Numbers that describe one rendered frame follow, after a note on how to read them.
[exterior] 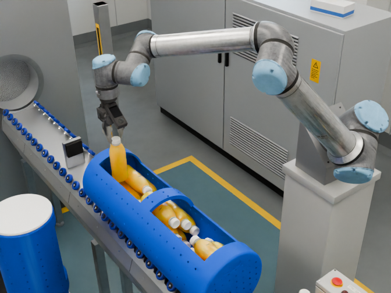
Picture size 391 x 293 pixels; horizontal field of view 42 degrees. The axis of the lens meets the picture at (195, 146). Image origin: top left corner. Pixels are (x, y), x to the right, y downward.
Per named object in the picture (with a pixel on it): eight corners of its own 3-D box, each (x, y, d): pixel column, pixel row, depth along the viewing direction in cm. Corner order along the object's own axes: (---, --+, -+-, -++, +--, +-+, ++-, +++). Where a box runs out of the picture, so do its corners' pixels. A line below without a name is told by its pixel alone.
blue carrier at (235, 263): (139, 183, 252) (131, 136, 235) (263, 291, 192) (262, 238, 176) (89, 210, 238) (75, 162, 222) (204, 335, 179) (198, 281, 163)
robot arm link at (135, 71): (148, 54, 194) (119, 50, 197) (138, 78, 189) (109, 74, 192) (154, 69, 202) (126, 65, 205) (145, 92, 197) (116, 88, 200)
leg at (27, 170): (44, 228, 369) (27, 156, 336) (47, 232, 365) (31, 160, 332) (36, 231, 366) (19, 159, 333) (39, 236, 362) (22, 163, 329)
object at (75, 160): (83, 160, 276) (79, 136, 268) (86, 163, 274) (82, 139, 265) (66, 167, 271) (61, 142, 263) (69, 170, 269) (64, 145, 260)
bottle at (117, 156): (130, 173, 229) (125, 138, 219) (126, 182, 223) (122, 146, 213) (114, 172, 229) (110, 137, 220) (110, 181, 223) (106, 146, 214)
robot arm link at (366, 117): (366, 122, 224) (393, 106, 209) (361, 155, 216) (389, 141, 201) (337, 107, 221) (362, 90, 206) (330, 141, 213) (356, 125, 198)
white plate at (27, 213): (31, 239, 208) (31, 241, 209) (63, 198, 230) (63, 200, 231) (-28, 228, 214) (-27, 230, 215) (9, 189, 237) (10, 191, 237)
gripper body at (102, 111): (113, 114, 218) (110, 89, 211) (123, 122, 212) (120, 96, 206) (97, 120, 214) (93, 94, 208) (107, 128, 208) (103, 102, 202)
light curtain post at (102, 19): (130, 245, 353) (102, 0, 262) (134, 249, 349) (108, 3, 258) (122, 249, 350) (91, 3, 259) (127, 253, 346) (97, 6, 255)
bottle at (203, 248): (220, 283, 175) (188, 253, 187) (235, 275, 179) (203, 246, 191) (222, 268, 171) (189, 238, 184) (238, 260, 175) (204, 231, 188)
